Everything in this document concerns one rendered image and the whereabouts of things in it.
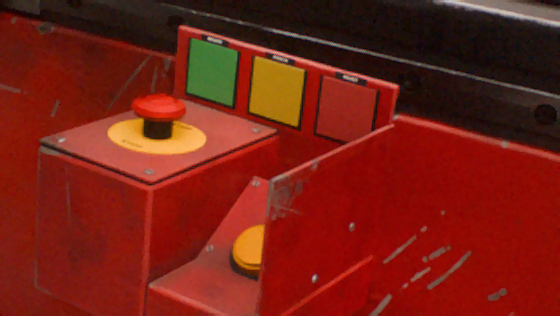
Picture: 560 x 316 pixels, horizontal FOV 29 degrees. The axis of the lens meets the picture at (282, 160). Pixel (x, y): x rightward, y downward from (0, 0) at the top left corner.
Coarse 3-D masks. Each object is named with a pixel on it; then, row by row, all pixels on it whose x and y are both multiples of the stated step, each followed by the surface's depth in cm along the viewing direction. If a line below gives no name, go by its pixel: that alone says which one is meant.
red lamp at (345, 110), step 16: (336, 80) 81; (320, 96) 82; (336, 96) 81; (352, 96) 80; (368, 96) 79; (320, 112) 82; (336, 112) 81; (352, 112) 80; (368, 112) 80; (320, 128) 82; (336, 128) 82; (352, 128) 81; (368, 128) 80
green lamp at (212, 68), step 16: (192, 48) 87; (208, 48) 86; (224, 48) 86; (192, 64) 88; (208, 64) 87; (224, 64) 86; (192, 80) 88; (208, 80) 87; (224, 80) 86; (208, 96) 88; (224, 96) 87
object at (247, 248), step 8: (264, 224) 79; (248, 232) 79; (256, 232) 78; (240, 240) 78; (248, 240) 78; (256, 240) 78; (240, 248) 78; (248, 248) 78; (256, 248) 77; (240, 256) 77; (248, 256) 77; (256, 256) 77; (240, 264) 77; (248, 264) 77; (256, 264) 77; (248, 272) 77; (256, 272) 77
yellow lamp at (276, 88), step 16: (256, 64) 84; (272, 64) 83; (256, 80) 85; (272, 80) 84; (288, 80) 83; (256, 96) 85; (272, 96) 84; (288, 96) 83; (256, 112) 85; (272, 112) 84; (288, 112) 84
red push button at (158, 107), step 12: (144, 96) 80; (156, 96) 80; (168, 96) 80; (132, 108) 79; (144, 108) 78; (156, 108) 78; (168, 108) 78; (180, 108) 79; (144, 120) 80; (156, 120) 78; (168, 120) 78; (144, 132) 80; (156, 132) 79; (168, 132) 80
